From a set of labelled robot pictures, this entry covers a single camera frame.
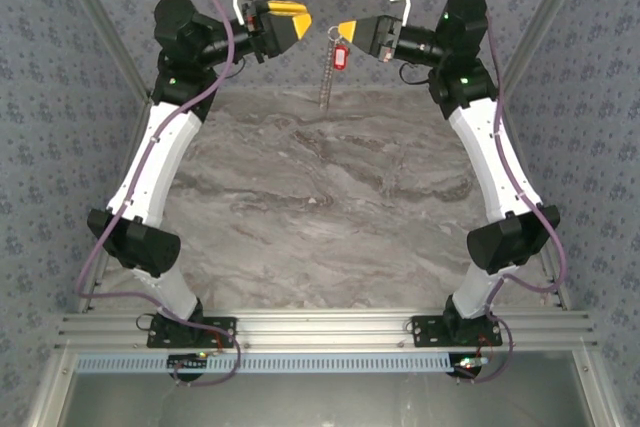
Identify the silver keyring with studded fob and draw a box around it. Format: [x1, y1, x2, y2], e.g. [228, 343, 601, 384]
[318, 25, 346, 112]

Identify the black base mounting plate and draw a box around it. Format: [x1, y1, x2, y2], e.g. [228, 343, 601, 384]
[410, 314, 504, 348]
[146, 315, 238, 350]

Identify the small circuit board with LED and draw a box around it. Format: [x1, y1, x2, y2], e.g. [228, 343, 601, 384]
[448, 354, 490, 371]
[167, 352, 210, 369]

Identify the grey metal lower panel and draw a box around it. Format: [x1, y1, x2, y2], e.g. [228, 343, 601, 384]
[24, 349, 621, 427]

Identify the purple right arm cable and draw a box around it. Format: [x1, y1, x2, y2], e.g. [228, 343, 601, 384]
[422, 0, 569, 383]

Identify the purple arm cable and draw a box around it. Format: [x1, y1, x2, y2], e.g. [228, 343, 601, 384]
[74, 0, 244, 388]
[422, 0, 569, 383]

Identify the aluminium front rail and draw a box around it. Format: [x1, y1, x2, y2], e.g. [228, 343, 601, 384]
[55, 309, 599, 352]

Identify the slotted blue-grey cable duct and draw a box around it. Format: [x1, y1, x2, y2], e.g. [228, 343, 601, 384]
[74, 351, 454, 376]

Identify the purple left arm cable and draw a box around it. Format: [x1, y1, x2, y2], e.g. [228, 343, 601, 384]
[74, 0, 244, 388]

